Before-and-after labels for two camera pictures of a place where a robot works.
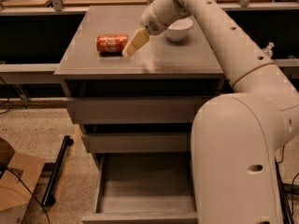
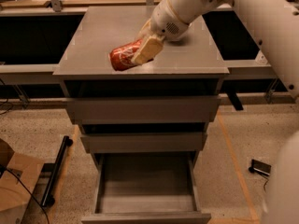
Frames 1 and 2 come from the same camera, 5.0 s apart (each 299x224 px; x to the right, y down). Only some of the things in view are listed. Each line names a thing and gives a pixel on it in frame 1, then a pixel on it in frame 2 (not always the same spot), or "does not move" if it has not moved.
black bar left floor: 49,198 does not move
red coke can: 111,43 → 121,58
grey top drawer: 134,109 does not move
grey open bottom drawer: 149,188 does not move
